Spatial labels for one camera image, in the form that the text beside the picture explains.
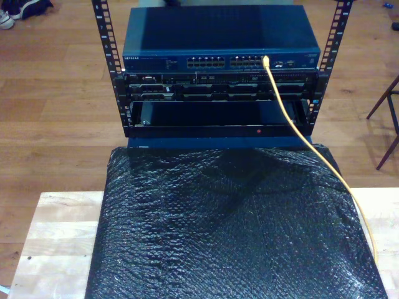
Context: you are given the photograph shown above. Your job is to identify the black bubble wrap mat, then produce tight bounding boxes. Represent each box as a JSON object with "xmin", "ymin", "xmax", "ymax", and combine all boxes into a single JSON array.
[{"xmin": 84, "ymin": 143, "xmax": 389, "ymax": 299}]

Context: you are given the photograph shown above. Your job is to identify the yellow network cable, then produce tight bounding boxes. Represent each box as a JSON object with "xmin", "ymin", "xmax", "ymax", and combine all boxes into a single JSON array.
[{"xmin": 262, "ymin": 55, "xmax": 379, "ymax": 266}]

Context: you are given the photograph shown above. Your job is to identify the black open rack chassis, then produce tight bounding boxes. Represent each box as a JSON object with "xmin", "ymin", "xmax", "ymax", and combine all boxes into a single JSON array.
[{"xmin": 123, "ymin": 99, "xmax": 319, "ymax": 138}]

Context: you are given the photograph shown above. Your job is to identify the black perforated metal rack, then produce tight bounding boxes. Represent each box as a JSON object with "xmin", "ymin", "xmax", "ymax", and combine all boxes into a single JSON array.
[{"xmin": 91, "ymin": 0, "xmax": 355, "ymax": 138}]

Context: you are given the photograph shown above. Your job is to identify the white sneaker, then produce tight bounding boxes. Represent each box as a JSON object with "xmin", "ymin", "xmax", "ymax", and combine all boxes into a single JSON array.
[{"xmin": 0, "ymin": 9, "xmax": 16, "ymax": 31}]

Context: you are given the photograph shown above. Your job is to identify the brown wooden chair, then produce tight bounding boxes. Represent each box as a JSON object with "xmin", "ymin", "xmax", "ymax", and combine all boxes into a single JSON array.
[{"xmin": 366, "ymin": 73, "xmax": 399, "ymax": 171}]

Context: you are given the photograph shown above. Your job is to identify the dark sneaker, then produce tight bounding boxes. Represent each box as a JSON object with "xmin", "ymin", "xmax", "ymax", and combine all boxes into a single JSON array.
[{"xmin": 9, "ymin": 0, "xmax": 54, "ymax": 20}]

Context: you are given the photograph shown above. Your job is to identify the black rack server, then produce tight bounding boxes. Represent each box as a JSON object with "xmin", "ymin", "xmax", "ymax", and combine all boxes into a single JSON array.
[{"xmin": 113, "ymin": 70, "xmax": 327, "ymax": 102}]

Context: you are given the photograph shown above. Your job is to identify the blue network switch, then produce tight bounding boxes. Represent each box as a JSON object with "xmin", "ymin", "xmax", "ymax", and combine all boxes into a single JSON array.
[{"xmin": 122, "ymin": 5, "xmax": 322, "ymax": 74}]

